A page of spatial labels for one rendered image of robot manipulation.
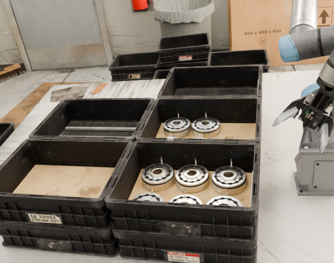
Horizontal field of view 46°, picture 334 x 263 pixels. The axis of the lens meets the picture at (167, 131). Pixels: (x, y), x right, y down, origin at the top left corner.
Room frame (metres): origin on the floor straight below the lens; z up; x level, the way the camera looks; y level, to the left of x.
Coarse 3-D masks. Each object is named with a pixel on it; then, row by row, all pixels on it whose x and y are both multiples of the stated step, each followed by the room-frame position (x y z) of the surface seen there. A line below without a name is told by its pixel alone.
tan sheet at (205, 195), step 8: (248, 176) 0.95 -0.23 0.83; (136, 184) 0.99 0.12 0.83; (248, 184) 0.91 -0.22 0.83; (136, 192) 0.95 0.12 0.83; (144, 192) 0.94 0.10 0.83; (160, 192) 0.93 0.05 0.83; (168, 192) 0.93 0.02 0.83; (176, 192) 0.92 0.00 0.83; (200, 192) 0.91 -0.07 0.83; (208, 192) 0.90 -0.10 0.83; (216, 192) 0.90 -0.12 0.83; (248, 192) 0.88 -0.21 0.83; (168, 200) 0.89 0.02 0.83; (200, 200) 0.87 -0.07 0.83; (208, 200) 0.86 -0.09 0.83; (240, 200) 0.85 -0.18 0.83; (248, 200) 0.84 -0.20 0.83
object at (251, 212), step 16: (160, 144) 1.05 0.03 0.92; (176, 144) 1.04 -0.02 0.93; (192, 144) 1.02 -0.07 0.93; (208, 144) 1.01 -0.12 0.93; (224, 144) 0.99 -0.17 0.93; (240, 144) 0.98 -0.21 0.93; (256, 144) 0.97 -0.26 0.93; (128, 160) 0.98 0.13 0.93; (256, 160) 0.89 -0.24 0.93; (256, 176) 0.82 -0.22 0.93; (112, 192) 0.84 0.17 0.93; (256, 192) 0.76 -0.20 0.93; (112, 208) 0.80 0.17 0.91; (128, 208) 0.79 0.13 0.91; (144, 208) 0.77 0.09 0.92; (160, 208) 0.76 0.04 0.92; (176, 208) 0.75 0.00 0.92; (192, 208) 0.74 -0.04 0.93; (208, 208) 0.73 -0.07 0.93; (224, 208) 0.72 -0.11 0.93; (240, 208) 0.71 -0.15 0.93; (256, 208) 0.70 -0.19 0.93
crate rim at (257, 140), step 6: (156, 102) 1.34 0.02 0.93; (258, 102) 1.22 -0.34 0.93; (150, 108) 1.30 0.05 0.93; (258, 108) 1.21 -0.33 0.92; (150, 114) 1.25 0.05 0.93; (258, 114) 1.14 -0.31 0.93; (258, 120) 1.10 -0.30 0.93; (144, 126) 1.17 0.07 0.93; (258, 126) 1.07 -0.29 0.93; (138, 132) 1.14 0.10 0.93; (258, 132) 1.03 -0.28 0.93; (138, 138) 1.10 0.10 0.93; (144, 138) 1.09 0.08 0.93; (150, 138) 1.09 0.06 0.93; (156, 138) 1.08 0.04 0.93; (162, 138) 1.08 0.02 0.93; (174, 138) 1.07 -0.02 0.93; (180, 138) 1.06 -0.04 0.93; (186, 138) 1.06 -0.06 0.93; (192, 138) 1.05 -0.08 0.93; (198, 138) 1.05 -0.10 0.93; (258, 138) 1.00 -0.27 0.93
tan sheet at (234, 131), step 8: (160, 128) 1.31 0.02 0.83; (224, 128) 1.24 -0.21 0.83; (232, 128) 1.24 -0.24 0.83; (240, 128) 1.23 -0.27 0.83; (248, 128) 1.22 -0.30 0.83; (160, 136) 1.25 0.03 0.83; (184, 136) 1.23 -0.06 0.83; (192, 136) 1.22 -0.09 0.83; (216, 136) 1.20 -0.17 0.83; (224, 136) 1.19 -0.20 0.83; (232, 136) 1.18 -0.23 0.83; (240, 136) 1.18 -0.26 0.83; (248, 136) 1.17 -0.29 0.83
